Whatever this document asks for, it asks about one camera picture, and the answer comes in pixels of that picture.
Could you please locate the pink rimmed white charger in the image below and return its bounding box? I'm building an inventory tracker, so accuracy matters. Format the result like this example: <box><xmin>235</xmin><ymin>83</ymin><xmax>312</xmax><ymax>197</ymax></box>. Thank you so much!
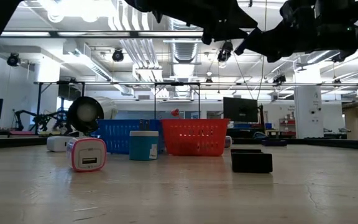
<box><xmin>66</xmin><ymin>138</ymin><xmax>108</xmax><ymax>173</ymax></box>

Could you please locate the black aluminium table frame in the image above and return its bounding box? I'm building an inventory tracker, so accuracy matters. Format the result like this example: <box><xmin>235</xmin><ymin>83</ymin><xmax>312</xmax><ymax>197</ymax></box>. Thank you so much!
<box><xmin>0</xmin><ymin>135</ymin><xmax>358</xmax><ymax>151</ymax></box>

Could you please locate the red shelving unit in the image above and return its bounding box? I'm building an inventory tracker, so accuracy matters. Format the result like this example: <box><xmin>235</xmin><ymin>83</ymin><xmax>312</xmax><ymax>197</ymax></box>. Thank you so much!
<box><xmin>278</xmin><ymin>117</ymin><xmax>295</xmax><ymax>137</ymax></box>

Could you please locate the white square pillar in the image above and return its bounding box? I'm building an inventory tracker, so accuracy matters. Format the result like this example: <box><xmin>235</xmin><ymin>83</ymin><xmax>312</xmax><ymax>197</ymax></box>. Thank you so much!
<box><xmin>293</xmin><ymin>67</ymin><xmax>324</xmax><ymax>139</ymax></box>

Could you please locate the teal charger with prongs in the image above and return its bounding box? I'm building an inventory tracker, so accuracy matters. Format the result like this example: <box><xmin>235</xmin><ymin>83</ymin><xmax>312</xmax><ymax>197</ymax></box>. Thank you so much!
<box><xmin>129</xmin><ymin>119</ymin><xmax>160</xmax><ymax>162</ymax></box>

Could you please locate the black overhead camera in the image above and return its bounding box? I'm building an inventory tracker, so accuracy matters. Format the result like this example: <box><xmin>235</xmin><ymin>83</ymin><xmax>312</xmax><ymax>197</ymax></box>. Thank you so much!
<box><xmin>216</xmin><ymin>40</ymin><xmax>234</xmax><ymax>63</ymax></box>

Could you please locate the black computer monitor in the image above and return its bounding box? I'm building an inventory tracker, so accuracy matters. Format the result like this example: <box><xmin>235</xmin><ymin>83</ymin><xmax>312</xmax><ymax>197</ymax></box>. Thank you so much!
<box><xmin>223</xmin><ymin>96</ymin><xmax>259</xmax><ymax>123</ymax></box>

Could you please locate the black metal frame stand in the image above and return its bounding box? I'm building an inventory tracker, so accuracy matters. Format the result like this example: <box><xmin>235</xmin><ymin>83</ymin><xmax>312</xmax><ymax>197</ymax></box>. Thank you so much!
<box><xmin>34</xmin><ymin>80</ymin><xmax>155</xmax><ymax>135</ymax></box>
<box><xmin>153</xmin><ymin>82</ymin><xmax>201</xmax><ymax>121</ymax></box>

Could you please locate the black digital clock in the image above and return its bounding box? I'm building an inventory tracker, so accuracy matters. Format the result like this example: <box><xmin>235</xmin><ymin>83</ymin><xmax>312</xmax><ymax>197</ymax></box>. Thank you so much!
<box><xmin>231</xmin><ymin>149</ymin><xmax>273</xmax><ymax>174</ymax></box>

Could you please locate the blue plastic basket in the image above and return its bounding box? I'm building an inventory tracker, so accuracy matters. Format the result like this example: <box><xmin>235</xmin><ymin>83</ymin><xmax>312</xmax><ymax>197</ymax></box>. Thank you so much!
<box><xmin>92</xmin><ymin>119</ymin><xmax>164</xmax><ymax>155</ymax></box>

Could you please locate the white cylindrical lamp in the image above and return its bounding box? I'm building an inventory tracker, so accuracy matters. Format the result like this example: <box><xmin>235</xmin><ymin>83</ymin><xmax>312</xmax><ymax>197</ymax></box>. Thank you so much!
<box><xmin>67</xmin><ymin>96</ymin><xmax>119</xmax><ymax>135</ymax></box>

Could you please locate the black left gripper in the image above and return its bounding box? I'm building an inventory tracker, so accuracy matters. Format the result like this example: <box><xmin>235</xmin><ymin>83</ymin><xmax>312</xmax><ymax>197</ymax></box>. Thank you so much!
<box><xmin>124</xmin><ymin>0</ymin><xmax>259</xmax><ymax>45</ymax></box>

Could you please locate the red plastic basket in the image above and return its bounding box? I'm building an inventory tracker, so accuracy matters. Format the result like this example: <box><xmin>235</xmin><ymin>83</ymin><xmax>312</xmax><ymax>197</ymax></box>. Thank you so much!
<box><xmin>161</xmin><ymin>118</ymin><xmax>230</xmax><ymax>157</ymax></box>

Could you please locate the overhead LED light bar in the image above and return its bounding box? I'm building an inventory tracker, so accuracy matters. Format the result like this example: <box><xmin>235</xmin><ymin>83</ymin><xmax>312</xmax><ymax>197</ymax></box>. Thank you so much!
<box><xmin>0</xmin><ymin>30</ymin><xmax>204</xmax><ymax>39</ymax></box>

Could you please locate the white cube charger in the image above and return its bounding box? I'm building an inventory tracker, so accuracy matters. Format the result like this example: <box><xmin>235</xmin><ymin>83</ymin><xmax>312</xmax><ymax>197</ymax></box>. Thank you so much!
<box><xmin>46</xmin><ymin>136</ymin><xmax>78</xmax><ymax>153</ymax></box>

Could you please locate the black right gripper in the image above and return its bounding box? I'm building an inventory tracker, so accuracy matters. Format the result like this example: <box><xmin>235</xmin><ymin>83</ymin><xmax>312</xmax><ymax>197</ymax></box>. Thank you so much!
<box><xmin>234</xmin><ymin>0</ymin><xmax>356</xmax><ymax>63</ymax></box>

